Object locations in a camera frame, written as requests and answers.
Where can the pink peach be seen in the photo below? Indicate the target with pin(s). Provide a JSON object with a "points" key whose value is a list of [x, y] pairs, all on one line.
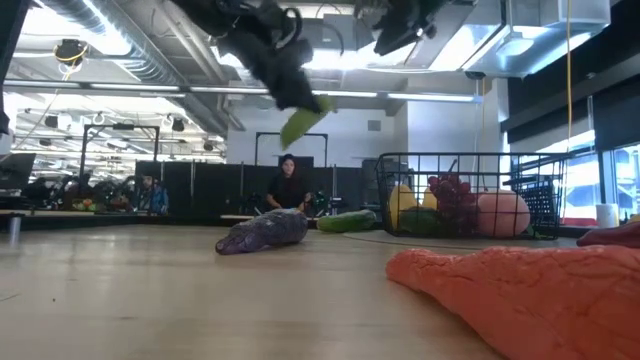
{"points": [[502, 215]]}

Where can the black partition wall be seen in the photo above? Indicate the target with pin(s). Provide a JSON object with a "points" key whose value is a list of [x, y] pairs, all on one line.
{"points": [[210, 187]]}

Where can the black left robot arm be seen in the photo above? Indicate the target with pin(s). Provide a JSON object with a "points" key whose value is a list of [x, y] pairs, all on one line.
{"points": [[210, 15]]}

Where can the yellow lemon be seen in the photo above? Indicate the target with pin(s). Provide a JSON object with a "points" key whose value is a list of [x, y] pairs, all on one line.
{"points": [[429, 199]]}

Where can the grey round plate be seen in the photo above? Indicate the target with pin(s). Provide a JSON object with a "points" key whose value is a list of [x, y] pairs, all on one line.
{"points": [[450, 242]]}

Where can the long ceiling light bar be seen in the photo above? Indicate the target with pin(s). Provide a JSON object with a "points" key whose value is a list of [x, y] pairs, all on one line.
{"points": [[225, 90]]}

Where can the silver bolt post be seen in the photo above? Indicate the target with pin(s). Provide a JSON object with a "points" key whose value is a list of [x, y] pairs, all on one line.
{"points": [[15, 230]]}

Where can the red chili pepper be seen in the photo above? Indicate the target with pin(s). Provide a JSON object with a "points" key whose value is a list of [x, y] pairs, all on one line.
{"points": [[610, 236]]}

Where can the white paper roll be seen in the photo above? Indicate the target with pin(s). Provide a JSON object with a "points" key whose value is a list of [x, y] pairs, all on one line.
{"points": [[607, 216]]}

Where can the black frame stand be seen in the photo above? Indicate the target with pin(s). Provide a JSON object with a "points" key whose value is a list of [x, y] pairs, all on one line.
{"points": [[290, 134], [120, 127]]}

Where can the dark green avocado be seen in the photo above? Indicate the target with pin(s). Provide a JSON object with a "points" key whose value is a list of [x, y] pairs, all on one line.
{"points": [[420, 222]]}

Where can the purple eggplant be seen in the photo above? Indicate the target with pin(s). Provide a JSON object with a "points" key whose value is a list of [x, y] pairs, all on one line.
{"points": [[265, 231]]}

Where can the black yellow ceiling reel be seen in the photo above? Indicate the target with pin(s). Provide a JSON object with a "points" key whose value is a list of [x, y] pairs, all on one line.
{"points": [[70, 52]]}

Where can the black monitor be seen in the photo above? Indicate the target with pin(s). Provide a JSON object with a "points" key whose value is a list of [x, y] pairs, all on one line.
{"points": [[15, 170]]}

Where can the red grape bunch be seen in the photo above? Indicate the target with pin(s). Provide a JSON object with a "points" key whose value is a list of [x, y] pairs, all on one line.
{"points": [[452, 200]]}

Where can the green cucumber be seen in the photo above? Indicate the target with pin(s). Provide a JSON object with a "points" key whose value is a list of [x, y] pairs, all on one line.
{"points": [[347, 221]]}

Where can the distant robot workstation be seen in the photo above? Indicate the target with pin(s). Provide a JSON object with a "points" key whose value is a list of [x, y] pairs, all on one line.
{"points": [[75, 195]]}

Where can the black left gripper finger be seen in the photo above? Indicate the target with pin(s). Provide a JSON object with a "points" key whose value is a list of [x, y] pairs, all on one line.
{"points": [[316, 102], [290, 92]]}

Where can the silver ventilation duct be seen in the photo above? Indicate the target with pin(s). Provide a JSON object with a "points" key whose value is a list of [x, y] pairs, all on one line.
{"points": [[150, 60]]}

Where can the orange carrot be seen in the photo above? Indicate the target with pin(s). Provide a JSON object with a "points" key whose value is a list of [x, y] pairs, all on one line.
{"points": [[525, 300]]}

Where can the black window blind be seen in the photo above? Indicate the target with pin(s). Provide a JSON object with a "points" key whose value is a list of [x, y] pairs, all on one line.
{"points": [[615, 115]]}

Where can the black aluminium table frame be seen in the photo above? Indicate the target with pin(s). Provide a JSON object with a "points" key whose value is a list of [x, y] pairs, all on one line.
{"points": [[100, 220]]}

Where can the yellow bell pepper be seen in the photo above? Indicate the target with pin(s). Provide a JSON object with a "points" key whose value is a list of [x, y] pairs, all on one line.
{"points": [[401, 200]]}

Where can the person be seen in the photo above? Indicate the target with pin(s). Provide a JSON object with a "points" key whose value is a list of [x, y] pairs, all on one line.
{"points": [[152, 197], [287, 190]]}

